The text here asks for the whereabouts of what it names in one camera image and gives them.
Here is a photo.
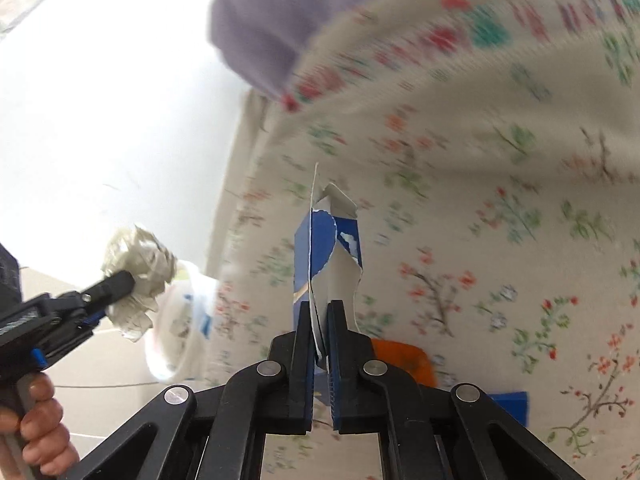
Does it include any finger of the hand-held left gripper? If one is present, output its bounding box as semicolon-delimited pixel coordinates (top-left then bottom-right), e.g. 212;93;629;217
79;307;112;334
75;270;137;312

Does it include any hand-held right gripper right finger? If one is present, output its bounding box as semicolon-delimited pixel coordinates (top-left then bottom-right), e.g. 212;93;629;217
327;300;586;480

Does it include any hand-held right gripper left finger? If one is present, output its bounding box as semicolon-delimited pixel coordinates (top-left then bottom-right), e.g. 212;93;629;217
65;302;316;480

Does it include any white paper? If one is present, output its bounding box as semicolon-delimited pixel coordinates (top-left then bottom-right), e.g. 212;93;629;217
101;225;179;344

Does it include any white plastic basket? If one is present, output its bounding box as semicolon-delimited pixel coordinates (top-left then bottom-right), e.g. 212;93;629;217
144;259;219;382

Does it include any blue white paper carton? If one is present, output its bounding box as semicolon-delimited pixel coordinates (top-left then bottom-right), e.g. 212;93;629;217
292;161;364;408

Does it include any person's left hand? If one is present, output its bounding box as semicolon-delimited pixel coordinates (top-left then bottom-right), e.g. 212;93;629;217
0;374;79;479

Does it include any orange wrapper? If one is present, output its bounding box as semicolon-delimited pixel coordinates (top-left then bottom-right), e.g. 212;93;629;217
370;338;437;389

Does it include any blue paper piece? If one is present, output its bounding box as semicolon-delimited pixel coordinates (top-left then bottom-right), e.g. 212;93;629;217
486;391;529;427

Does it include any purple duvet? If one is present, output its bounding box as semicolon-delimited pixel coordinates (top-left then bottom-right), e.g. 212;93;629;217
208;0;442;104

